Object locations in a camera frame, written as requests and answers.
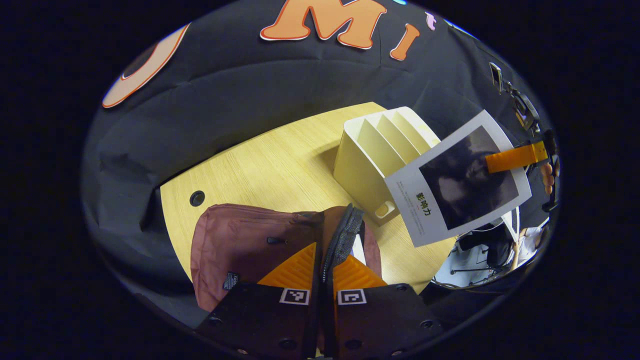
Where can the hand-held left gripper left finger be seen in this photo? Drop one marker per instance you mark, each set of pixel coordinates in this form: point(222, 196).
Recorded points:
point(312, 325)

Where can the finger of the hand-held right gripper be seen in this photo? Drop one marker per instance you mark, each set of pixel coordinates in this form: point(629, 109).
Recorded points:
point(515, 157)

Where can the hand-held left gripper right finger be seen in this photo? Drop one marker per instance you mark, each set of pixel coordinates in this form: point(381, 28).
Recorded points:
point(336, 325)

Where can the grey portrait cover book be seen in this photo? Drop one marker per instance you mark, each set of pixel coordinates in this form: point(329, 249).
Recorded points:
point(450, 195)

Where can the maroon schoolbag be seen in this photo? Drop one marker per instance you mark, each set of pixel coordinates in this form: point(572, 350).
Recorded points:
point(235, 240)

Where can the white bookshelf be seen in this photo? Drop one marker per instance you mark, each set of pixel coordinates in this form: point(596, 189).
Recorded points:
point(360, 165)

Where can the black chair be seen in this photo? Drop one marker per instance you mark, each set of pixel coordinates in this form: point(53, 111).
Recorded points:
point(487, 245)

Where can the round black table grommet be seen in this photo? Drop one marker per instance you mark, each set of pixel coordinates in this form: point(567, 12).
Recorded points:
point(197, 198)

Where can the black backdrop cloth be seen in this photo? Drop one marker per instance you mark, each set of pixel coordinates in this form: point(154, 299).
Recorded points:
point(240, 95)

